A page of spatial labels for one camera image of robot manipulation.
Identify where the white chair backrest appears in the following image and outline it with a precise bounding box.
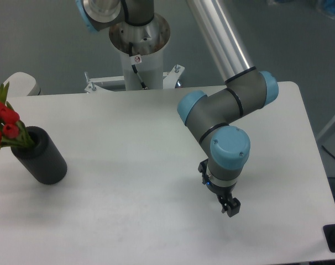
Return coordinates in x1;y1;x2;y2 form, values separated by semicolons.
3;72;41;99

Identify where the black cable on floor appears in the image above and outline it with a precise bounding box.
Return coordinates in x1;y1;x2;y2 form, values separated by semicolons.
321;144;335;162

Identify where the black cable on pedestal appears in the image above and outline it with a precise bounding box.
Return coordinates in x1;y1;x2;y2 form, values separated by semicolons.
128;41;149;91

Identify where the red tulip bouquet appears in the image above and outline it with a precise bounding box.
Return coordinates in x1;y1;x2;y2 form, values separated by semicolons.
0;83;35;149

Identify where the black cylindrical vase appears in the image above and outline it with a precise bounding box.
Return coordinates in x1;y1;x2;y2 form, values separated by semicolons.
11;126;67;185

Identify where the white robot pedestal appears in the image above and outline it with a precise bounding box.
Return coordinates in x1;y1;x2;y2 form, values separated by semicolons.
85;13;185;93

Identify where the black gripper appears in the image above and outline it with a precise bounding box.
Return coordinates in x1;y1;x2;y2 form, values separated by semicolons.
198;160;241;218

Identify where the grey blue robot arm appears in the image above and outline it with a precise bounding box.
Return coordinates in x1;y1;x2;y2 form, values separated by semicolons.
76;1;279;216

